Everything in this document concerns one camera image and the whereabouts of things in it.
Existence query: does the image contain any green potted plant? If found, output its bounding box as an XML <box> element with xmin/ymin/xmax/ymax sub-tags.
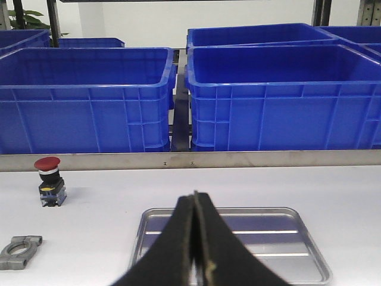
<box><xmin>8</xmin><ymin>10</ymin><xmax>51</xmax><ymax>33</ymax></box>

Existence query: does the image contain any blue crate back right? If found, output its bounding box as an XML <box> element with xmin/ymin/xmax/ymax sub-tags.
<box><xmin>186</xmin><ymin>23</ymin><xmax>338</xmax><ymax>49</ymax></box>

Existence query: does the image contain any red emergency stop button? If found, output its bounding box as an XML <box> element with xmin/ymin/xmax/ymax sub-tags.
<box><xmin>34</xmin><ymin>156</ymin><xmax>67</xmax><ymax>207</ymax></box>

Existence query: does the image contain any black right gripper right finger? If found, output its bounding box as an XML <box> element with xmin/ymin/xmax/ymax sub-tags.
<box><xmin>195</xmin><ymin>192</ymin><xmax>288</xmax><ymax>285</ymax></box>

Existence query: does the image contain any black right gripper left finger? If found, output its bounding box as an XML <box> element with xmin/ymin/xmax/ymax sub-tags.
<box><xmin>114</xmin><ymin>195</ymin><xmax>194</xmax><ymax>285</ymax></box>

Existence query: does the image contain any silver metal tray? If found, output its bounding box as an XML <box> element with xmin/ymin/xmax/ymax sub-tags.
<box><xmin>127</xmin><ymin>207</ymin><xmax>333</xmax><ymax>286</ymax></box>

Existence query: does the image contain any blue plastic crate left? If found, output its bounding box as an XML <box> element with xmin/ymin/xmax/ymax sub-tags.
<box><xmin>0</xmin><ymin>29</ymin><xmax>50</xmax><ymax>56</ymax></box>

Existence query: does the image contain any blue plastic crate right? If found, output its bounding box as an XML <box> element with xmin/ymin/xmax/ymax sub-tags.
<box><xmin>186</xmin><ymin>45</ymin><xmax>380</xmax><ymax>151</ymax></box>

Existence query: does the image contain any blue crate back left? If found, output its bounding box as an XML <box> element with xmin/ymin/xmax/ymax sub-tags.
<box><xmin>58</xmin><ymin>38</ymin><xmax>125</xmax><ymax>48</ymax></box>

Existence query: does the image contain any grey metal clamp block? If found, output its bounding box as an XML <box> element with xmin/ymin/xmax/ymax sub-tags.
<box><xmin>1</xmin><ymin>235</ymin><xmax>43</xmax><ymax>271</ymax></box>

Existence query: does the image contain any blue plastic crate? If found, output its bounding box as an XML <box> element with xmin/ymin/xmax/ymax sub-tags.
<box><xmin>0</xmin><ymin>29</ymin><xmax>50</xmax><ymax>56</ymax></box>
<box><xmin>186</xmin><ymin>45</ymin><xmax>380</xmax><ymax>151</ymax></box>
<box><xmin>1</xmin><ymin>48</ymin><xmax>176</xmax><ymax>154</ymax></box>

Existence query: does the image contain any blue plastic crate centre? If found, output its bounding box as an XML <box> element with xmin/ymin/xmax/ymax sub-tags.
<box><xmin>1</xmin><ymin>48</ymin><xmax>176</xmax><ymax>154</ymax></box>

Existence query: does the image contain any blue crate far right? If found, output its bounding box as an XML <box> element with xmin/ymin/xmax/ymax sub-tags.
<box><xmin>317</xmin><ymin>26</ymin><xmax>380</xmax><ymax>62</ymax></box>

